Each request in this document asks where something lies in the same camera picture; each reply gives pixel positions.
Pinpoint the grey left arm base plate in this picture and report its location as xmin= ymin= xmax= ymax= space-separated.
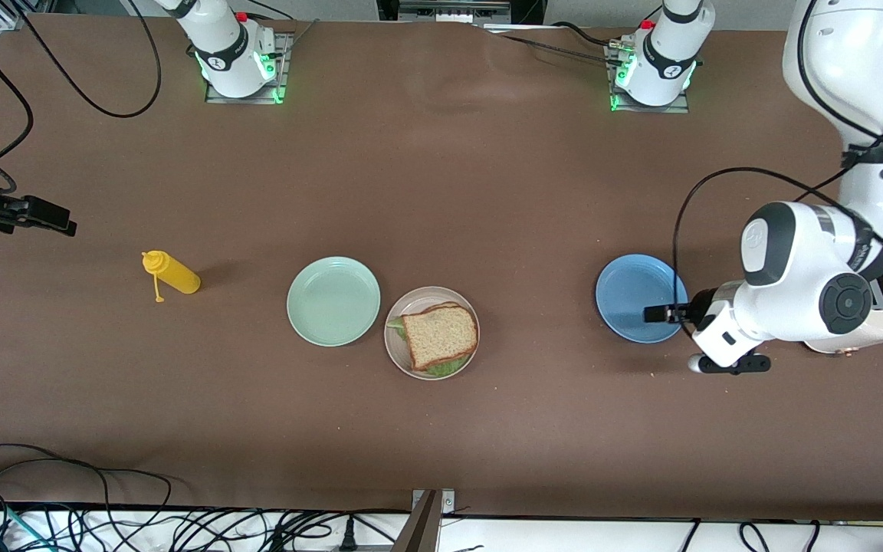
xmin=609 ymin=42 xmax=691 ymax=114

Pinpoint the thin grey cable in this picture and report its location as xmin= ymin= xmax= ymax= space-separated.
xmin=246 ymin=0 xmax=320 ymax=54

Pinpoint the yellow squeeze bottle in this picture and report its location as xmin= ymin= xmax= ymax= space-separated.
xmin=142 ymin=251 xmax=202 ymax=303

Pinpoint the beige plate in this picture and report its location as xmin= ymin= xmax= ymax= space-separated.
xmin=385 ymin=285 xmax=481 ymax=380

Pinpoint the small metal bracket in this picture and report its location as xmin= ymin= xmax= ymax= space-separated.
xmin=411 ymin=488 xmax=456 ymax=516

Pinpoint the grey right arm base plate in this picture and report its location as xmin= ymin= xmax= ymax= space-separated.
xmin=205 ymin=32 xmax=293 ymax=104

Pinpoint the brown bread slice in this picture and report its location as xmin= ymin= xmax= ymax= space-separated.
xmin=400 ymin=303 xmax=479 ymax=372

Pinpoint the green lettuce leaf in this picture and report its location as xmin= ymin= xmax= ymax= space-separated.
xmin=388 ymin=316 xmax=467 ymax=378

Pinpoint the blue plate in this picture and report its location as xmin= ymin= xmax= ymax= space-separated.
xmin=596 ymin=254 xmax=689 ymax=343

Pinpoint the grey metal post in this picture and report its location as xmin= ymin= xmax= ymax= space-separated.
xmin=392 ymin=491 xmax=442 ymax=552

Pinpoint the mint green plate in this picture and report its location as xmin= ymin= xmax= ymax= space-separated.
xmin=286 ymin=256 xmax=382 ymax=347

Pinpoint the grey metal mount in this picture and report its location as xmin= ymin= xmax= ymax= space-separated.
xmin=376 ymin=0 xmax=546 ymax=24

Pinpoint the brown table cover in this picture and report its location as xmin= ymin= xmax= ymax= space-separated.
xmin=0 ymin=14 xmax=883 ymax=522

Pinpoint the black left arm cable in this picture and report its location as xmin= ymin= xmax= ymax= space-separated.
xmin=671 ymin=0 xmax=883 ymax=338

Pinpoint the teal cable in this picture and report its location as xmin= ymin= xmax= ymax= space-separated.
xmin=0 ymin=498 xmax=55 ymax=552

